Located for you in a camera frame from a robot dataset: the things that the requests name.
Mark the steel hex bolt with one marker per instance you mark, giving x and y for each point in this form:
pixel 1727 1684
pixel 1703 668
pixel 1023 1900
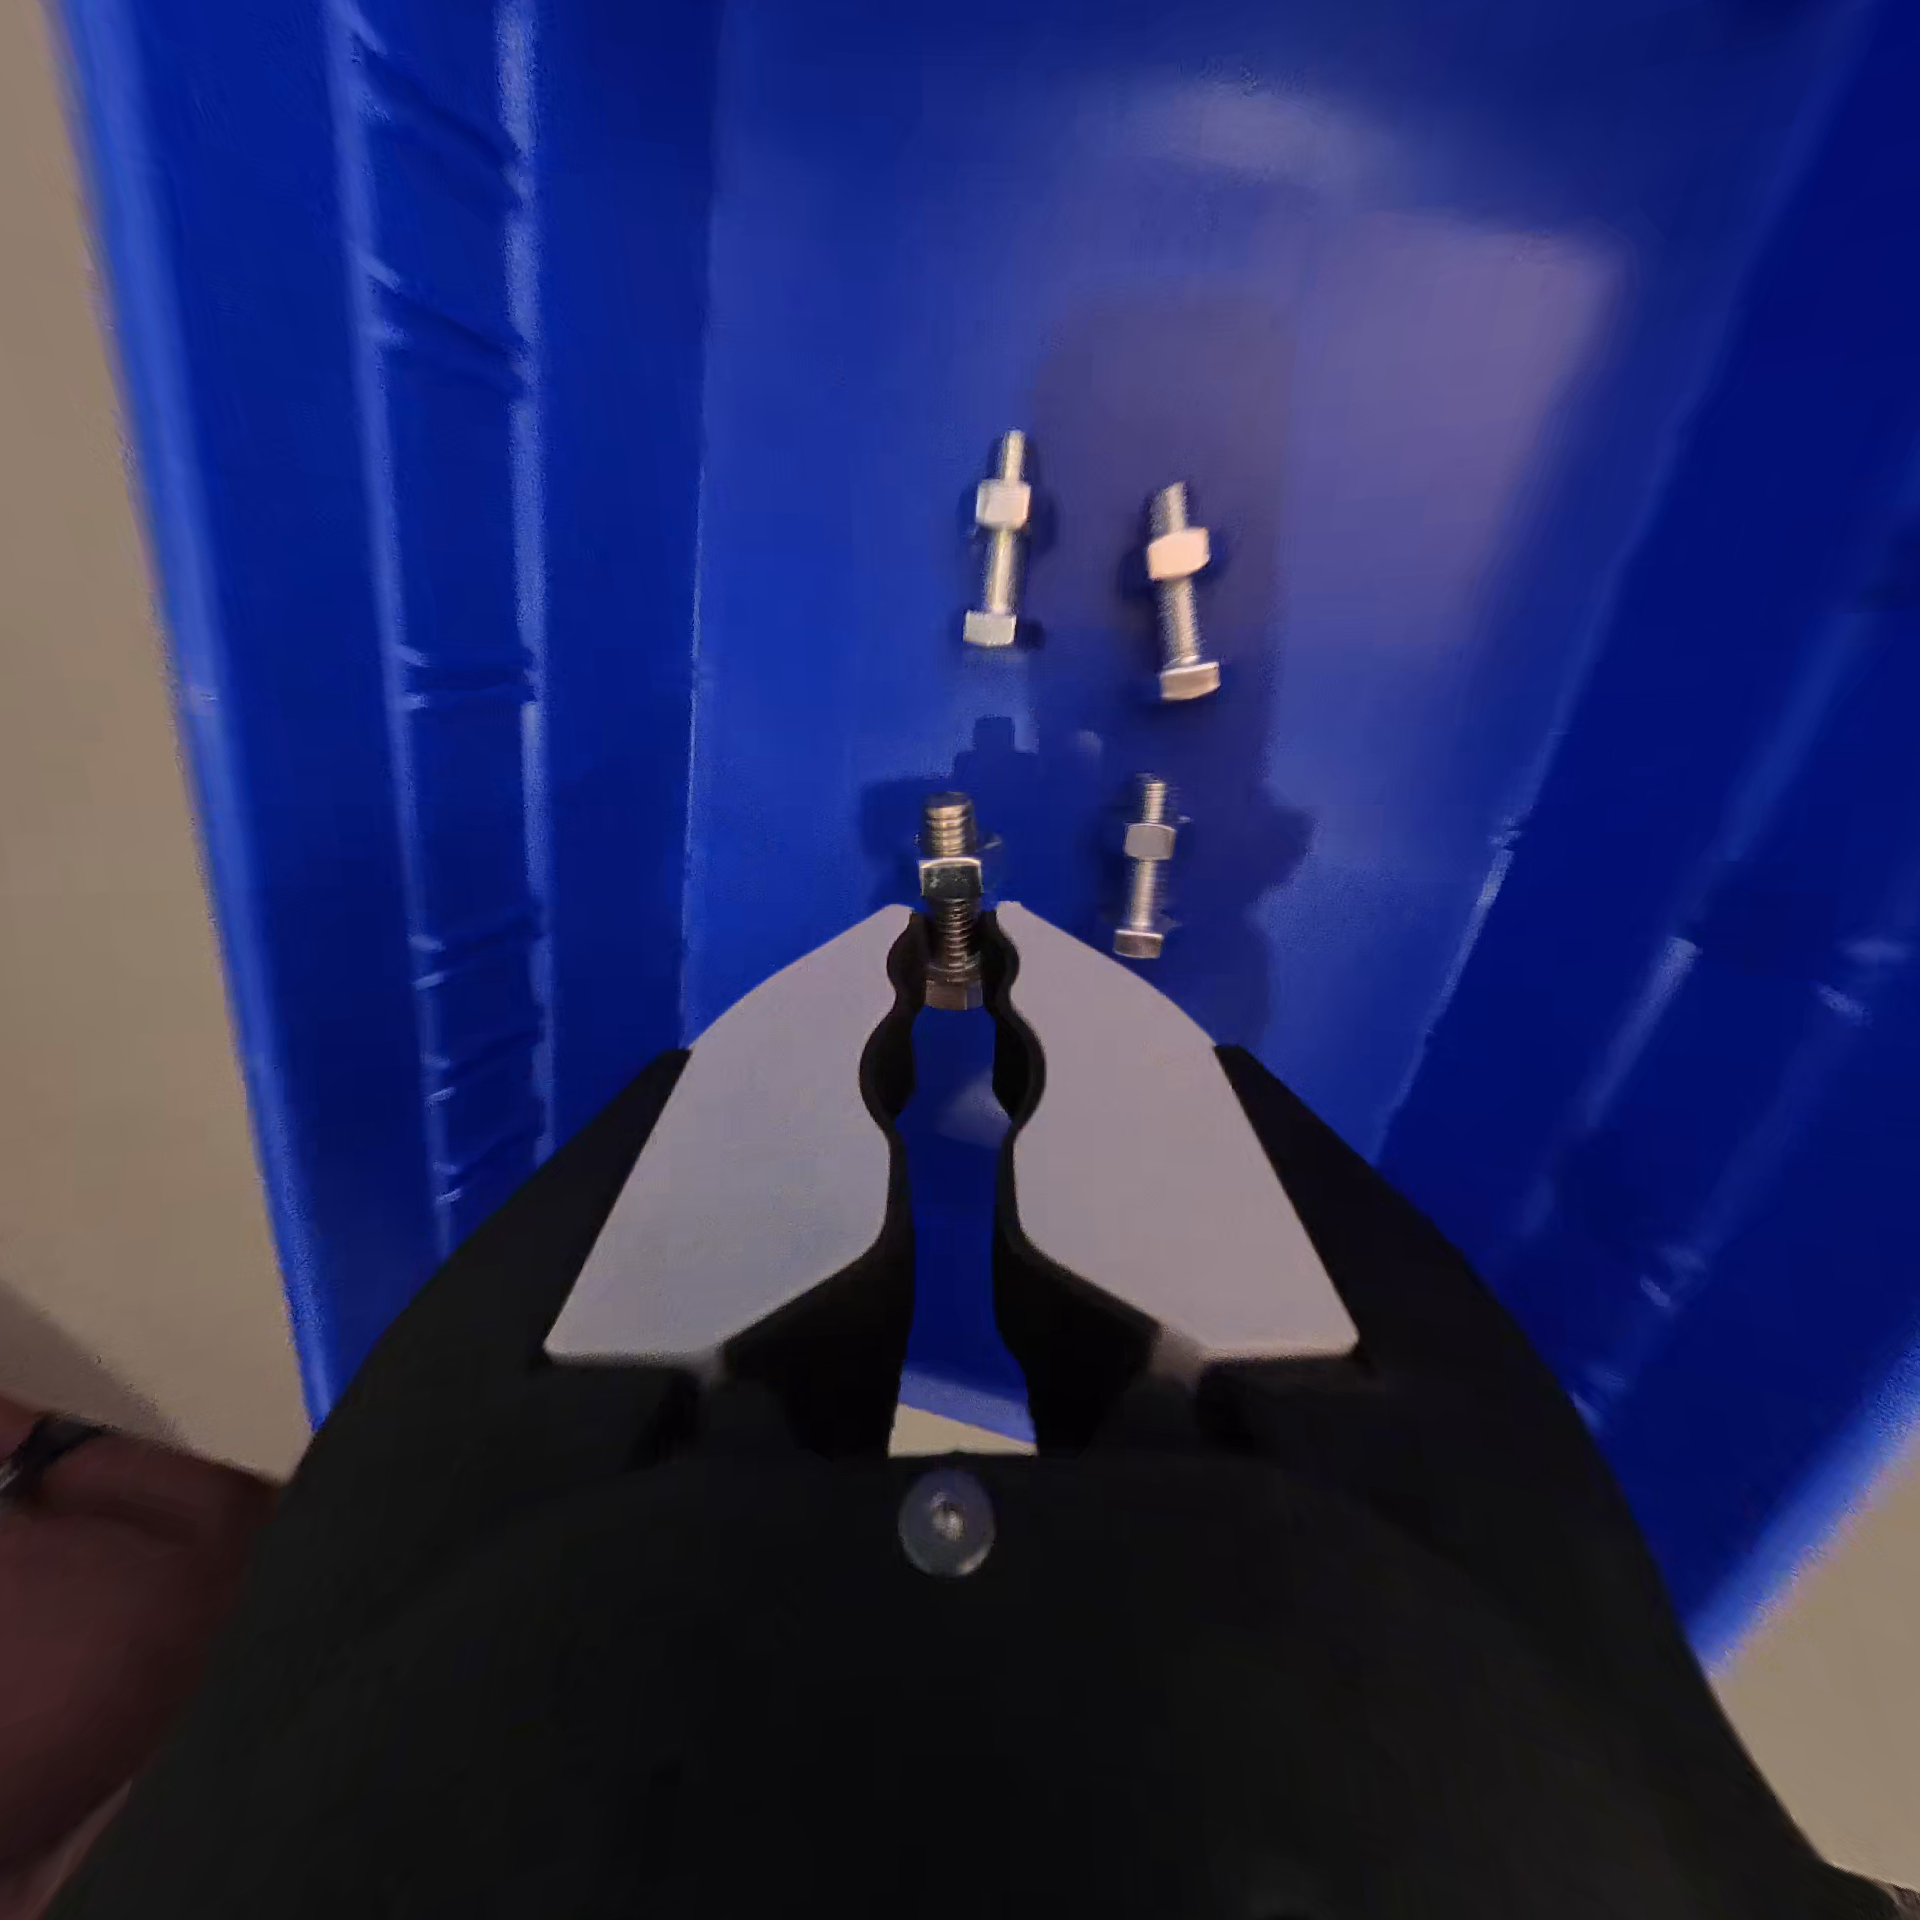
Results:
pixel 949 818
pixel 1146 901
pixel 998 579
pixel 1182 623

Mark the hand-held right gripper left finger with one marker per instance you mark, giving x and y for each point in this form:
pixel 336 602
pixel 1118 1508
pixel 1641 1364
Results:
pixel 720 1185

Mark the blue plastic bin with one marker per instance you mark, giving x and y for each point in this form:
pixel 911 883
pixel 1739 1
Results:
pixel 1499 600

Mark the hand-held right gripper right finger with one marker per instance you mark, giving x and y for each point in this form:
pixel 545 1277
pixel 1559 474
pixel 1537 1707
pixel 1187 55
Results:
pixel 1170 1185

